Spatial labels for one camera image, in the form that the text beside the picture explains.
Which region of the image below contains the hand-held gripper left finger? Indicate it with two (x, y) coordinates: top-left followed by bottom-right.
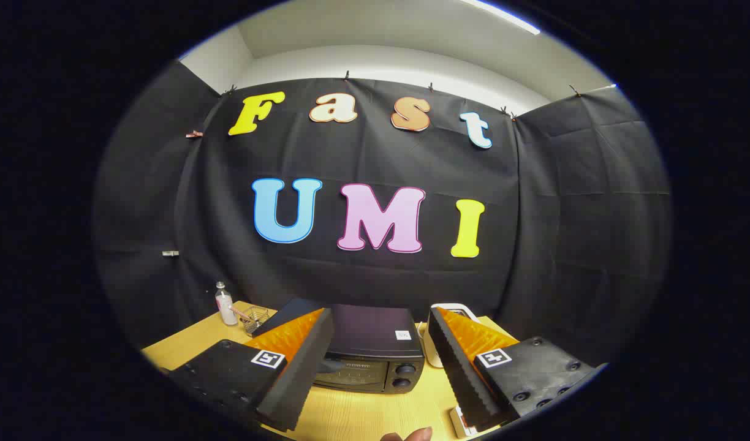
(167, 308), (335, 432)

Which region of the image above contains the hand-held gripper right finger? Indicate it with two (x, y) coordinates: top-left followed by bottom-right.
(428, 306), (599, 432)

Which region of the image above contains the black toaster oven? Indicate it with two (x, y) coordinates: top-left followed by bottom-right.
(251, 298), (426, 394)

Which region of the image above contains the white pop-up toaster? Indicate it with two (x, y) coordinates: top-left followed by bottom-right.
(421, 303), (481, 368)

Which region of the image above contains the white rectangular tray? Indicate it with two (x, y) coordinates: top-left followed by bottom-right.
(450, 405), (479, 439)

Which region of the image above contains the small clear bottle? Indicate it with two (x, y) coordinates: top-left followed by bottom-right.
(214, 281), (238, 326)

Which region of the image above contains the small wire basket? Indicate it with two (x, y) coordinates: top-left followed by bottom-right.
(240, 305), (278, 336)

